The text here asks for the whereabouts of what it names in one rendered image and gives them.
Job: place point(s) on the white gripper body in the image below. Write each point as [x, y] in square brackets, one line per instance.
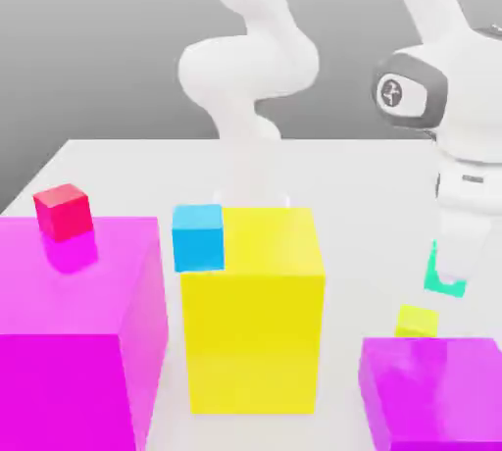
[466, 196]

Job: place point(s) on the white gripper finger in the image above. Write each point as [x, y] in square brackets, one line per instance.
[461, 251]

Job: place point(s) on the small green cube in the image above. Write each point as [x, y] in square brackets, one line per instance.
[431, 280]

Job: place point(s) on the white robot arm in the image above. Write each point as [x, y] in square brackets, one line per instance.
[251, 66]

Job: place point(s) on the small yellow cube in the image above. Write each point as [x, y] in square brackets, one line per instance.
[416, 321]

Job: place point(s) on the small blue cube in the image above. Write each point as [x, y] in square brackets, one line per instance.
[198, 241]

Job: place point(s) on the small red cube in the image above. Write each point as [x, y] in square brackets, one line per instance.
[64, 215]

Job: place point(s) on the large purple box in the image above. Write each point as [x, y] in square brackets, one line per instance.
[435, 392]

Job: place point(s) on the large yellow box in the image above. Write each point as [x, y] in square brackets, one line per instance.
[253, 321]

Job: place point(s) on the large magenta box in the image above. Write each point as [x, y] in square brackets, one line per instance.
[62, 341]

